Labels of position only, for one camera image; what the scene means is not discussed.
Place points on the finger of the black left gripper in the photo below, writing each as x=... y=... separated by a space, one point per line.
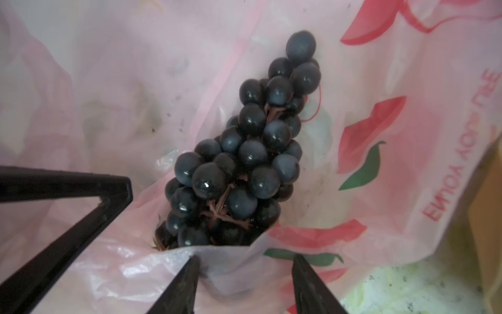
x=22 y=291

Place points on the pink printed plastic bag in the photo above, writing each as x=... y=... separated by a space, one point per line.
x=408 y=104

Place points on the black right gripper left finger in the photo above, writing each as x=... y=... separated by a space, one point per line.
x=180 y=295

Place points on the fake dark grape bunch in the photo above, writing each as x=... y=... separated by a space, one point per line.
x=228 y=190

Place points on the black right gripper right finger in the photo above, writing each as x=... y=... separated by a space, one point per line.
x=311 y=293

